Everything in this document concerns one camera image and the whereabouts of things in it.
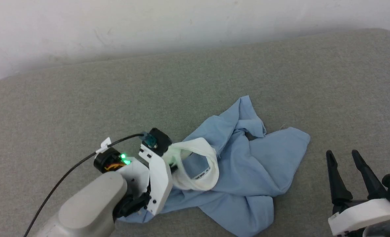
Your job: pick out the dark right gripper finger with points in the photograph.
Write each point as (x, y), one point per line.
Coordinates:
(336, 177)
(367, 177)

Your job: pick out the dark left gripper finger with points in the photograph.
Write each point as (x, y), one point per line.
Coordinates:
(174, 168)

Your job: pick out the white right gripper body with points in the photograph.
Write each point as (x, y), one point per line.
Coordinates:
(362, 214)

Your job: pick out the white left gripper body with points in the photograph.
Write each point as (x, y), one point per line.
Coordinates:
(158, 181)

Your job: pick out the light blue white-collared polo shirt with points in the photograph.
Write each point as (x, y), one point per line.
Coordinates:
(247, 171)

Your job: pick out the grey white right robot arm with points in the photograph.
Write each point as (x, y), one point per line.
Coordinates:
(385, 230)

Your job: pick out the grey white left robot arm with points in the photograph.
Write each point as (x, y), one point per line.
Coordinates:
(89, 204)

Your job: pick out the grey-green fabric sofa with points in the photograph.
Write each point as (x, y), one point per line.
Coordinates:
(83, 98)

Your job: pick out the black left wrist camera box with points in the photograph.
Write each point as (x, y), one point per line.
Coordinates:
(158, 140)

